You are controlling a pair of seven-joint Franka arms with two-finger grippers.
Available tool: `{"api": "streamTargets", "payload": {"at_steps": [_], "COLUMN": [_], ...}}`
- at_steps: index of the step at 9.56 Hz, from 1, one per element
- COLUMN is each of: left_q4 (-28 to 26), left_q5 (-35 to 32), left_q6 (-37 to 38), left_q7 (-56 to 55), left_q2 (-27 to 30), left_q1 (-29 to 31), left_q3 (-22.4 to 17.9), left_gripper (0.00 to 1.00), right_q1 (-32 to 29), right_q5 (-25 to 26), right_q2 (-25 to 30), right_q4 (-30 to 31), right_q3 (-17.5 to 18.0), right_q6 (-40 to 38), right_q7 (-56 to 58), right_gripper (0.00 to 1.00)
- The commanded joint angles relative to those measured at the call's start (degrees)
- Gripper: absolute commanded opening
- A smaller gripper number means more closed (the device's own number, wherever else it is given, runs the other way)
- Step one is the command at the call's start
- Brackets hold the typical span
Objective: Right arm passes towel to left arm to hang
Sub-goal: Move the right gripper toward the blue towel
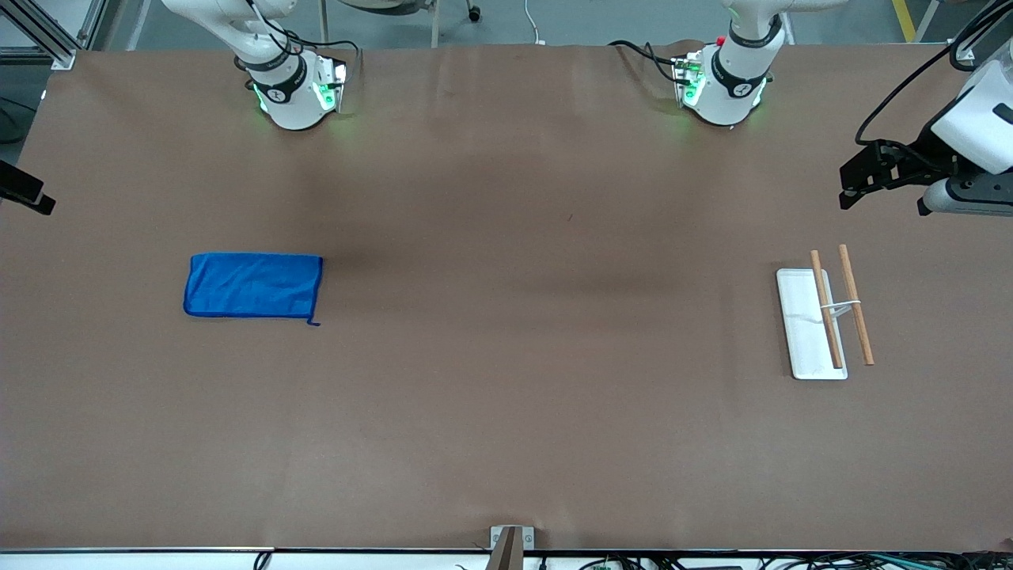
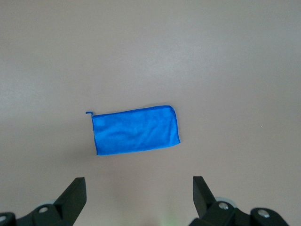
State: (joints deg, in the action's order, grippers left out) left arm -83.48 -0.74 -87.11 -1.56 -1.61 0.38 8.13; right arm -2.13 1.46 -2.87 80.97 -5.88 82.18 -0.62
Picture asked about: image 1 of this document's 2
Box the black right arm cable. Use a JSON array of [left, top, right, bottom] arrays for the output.
[[244, 0, 305, 60]]

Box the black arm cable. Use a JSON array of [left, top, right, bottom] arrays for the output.
[[855, 0, 1013, 148], [244, 0, 305, 60]]

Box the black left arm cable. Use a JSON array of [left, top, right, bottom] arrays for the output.
[[855, 0, 1013, 148]]

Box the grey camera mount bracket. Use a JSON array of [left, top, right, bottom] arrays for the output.
[[485, 525, 536, 570]]

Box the black base cable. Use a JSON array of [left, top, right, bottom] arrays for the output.
[[608, 39, 683, 86], [297, 32, 362, 60]]

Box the grey chair base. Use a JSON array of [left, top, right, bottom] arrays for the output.
[[317, 0, 484, 50]]

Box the white floor cable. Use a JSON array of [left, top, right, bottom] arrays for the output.
[[522, 0, 548, 46]]

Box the blue microfiber towel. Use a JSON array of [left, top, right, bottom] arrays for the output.
[[183, 253, 324, 327]]

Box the black right base cable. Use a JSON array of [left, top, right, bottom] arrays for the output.
[[297, 32, 362, 60]]

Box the black left base cable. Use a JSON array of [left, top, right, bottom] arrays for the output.
[[608, 39, 683, 86]]

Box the brown table cover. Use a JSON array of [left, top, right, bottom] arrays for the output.
[[0, 40, 1013, 553]]

